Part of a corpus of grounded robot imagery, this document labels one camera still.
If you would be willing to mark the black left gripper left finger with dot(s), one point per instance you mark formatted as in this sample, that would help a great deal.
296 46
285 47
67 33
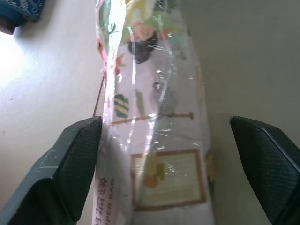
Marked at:
58 168

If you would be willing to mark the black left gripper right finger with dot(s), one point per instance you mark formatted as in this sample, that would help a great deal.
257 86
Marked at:
269 168

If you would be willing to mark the printed plastic-wrapped paper bag pack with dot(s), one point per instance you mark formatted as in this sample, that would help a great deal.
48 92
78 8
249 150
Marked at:
152 112

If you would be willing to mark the blue patterned box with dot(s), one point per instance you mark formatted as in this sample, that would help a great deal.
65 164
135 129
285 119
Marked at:
17 10

